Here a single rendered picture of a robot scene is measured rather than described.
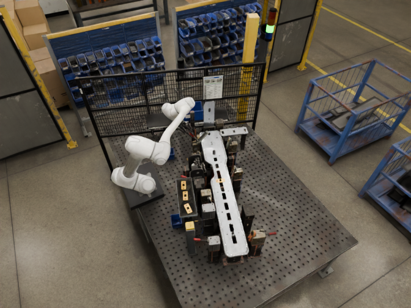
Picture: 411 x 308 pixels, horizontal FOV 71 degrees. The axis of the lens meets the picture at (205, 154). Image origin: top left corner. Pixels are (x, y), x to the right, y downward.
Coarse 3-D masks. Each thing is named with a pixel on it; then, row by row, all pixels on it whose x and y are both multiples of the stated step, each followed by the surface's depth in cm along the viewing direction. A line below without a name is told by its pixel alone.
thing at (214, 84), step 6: (204, 78) 301; (210, 78) 303; (216, 78) 304; (222, 78) 305; (204, 84) 307; (210, 84) 308; (216, 84) 309; (222, 84) 310; (210, 90) 314; (216, 90) 315; (222, 90) 316; (210, 96) 319; (216, 96) 321; (222, 96) 322
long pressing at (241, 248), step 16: (208, 144) 297; (208, 160) 282; (224, 160) 282; (224, 176) 270; (224, 192) 257; (224, 208) 246; (224, 224) 236; (240, 224) 237; (224, 240) 227; (240, 240) 227
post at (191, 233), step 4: (188, 232) 219; (192, 232) 220; (188, 236) 224; (192, 236) 225; (188, 240) 230; (192, 240) 231; (188, 244) 236; (192, 244) 237; (188, 248) 241; (192, 248) 242; (188, 252) 250; (192, 252) 249
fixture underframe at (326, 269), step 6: (162, 264) 314; (330, 264) 294; (162, 270) 310; (318, 270) 288; (324, 270) 304; (330, 270) 309; (306, 276) 284; (324, 276) 305; (300, 282) 285; (288, 288) 276; (282, 294) 278; (270, 300) 270
